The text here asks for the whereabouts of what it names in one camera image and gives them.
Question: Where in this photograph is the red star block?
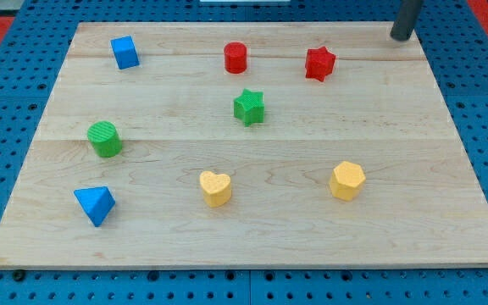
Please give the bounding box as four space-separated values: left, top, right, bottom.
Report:
305 47 336 82

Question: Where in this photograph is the yellow hexagon block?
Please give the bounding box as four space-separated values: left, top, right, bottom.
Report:
329 161 366 201

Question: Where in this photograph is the green star block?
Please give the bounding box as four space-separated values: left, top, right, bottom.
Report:
233 89 264 126

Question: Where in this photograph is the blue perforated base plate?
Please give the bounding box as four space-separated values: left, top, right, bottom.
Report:
0 1 488 304

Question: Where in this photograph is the red cylinder block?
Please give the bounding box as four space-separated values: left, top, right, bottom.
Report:
224 42 247 74

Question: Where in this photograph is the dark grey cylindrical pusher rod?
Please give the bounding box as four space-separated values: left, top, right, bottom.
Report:
390 0 424 42

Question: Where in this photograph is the green cylinder block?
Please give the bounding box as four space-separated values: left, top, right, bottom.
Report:
87 121 123 158

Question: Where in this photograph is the blue cube block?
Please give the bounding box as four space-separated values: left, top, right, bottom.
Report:
110 36 140 69

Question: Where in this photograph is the yellow heart block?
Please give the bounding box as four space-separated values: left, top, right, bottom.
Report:
199 171 232 208

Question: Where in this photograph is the blue triangular prism block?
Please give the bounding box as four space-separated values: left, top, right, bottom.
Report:
74 186 115 227

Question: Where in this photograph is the light wooden board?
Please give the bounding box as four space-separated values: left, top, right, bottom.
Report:
0 22 488 270

